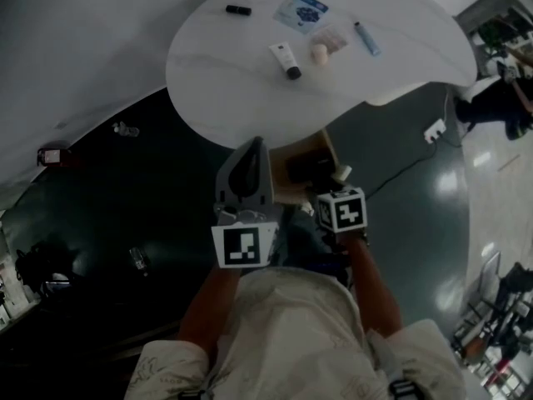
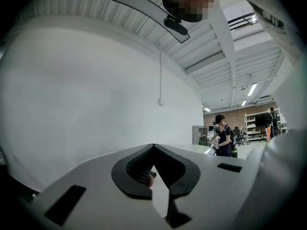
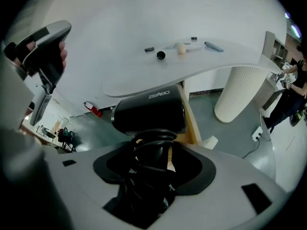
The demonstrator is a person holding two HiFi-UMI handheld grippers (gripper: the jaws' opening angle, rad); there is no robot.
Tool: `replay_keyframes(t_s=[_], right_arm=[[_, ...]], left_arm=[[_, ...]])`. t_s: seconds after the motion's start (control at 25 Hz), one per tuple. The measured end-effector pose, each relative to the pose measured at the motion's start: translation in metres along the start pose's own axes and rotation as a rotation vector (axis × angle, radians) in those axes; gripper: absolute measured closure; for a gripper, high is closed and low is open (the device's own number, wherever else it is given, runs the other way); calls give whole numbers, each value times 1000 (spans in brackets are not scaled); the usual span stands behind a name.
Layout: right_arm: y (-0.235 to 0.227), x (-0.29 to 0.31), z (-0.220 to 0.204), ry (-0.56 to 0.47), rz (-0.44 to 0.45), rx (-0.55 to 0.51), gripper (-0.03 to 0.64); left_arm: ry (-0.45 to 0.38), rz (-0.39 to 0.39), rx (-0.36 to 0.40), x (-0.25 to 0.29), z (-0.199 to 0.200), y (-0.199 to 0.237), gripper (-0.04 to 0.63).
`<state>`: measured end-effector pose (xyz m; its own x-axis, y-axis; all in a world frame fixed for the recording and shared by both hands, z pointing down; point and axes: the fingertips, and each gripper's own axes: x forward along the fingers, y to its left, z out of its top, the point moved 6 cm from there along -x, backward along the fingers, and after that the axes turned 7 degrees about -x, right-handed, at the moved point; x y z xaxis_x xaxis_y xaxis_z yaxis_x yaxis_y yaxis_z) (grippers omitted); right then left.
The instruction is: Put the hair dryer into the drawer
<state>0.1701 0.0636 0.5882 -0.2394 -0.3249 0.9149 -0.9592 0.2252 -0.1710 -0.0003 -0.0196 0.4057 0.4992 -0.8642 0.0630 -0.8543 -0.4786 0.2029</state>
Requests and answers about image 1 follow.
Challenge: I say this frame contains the grey shoulder strap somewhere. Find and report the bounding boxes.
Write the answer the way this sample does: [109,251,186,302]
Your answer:
[366,331,422,400]

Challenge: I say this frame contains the white round table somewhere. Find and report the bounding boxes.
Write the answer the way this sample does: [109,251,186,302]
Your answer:
[165,0,478,149]

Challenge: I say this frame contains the red fire extinguisher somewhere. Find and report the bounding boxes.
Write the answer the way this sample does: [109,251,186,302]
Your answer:
[36,146,72,168]

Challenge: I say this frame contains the black power cable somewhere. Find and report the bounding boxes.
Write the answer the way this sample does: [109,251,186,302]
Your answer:
[365,137,439,198]

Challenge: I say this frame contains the black office chair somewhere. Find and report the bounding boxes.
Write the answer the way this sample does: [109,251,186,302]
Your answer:
[497,261,533,308]

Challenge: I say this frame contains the clear bottle with red label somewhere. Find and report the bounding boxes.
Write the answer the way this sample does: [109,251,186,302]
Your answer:
[128,246,151,277]

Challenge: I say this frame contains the blue and white packet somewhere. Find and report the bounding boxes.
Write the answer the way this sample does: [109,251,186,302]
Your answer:
[273,0,330,36]

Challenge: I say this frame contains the grey metal chair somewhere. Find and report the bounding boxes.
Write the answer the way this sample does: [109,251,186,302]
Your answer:
[468,250,503,308]

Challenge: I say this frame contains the cream patterned shirt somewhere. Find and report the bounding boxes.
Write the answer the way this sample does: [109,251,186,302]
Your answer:
[124,264,467,400]

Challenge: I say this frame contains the clear bag of pads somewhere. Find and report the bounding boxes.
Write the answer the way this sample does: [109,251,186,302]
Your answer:
[310,22,351,53]

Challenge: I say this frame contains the green potted plant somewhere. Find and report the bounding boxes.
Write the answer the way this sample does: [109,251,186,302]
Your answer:
[478,12,520,52]

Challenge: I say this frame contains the black backpack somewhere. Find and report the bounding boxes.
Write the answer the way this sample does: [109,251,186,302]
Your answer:
[15,242,77,296]

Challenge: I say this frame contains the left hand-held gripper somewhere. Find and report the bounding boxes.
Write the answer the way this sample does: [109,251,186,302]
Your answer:
[211,136,281,270]

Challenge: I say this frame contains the grey cabinet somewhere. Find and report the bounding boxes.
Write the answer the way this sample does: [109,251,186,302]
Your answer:
[452,0,533,78]

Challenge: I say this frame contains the slim blue tube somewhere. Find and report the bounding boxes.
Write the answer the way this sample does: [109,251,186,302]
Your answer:
[353,22,382,57]

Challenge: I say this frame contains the white tube with black cap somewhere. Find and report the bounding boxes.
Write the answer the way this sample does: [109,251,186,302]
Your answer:
[268,42,303,81]

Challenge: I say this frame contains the white power strip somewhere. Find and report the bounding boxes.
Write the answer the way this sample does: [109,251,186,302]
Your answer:
[423,118,448,143]

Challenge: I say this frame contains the person's left forearm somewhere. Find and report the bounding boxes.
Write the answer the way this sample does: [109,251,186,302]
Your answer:
[178,264,243,358]

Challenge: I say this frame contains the person's dark trousers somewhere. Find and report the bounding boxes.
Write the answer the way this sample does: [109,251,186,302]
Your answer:
[274,204,351,291]

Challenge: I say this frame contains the person's right forearm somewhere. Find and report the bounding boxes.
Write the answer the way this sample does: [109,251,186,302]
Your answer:
[344,230,403,338]

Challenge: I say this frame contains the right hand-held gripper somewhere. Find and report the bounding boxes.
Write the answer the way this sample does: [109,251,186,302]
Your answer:
[314,164,369,235]

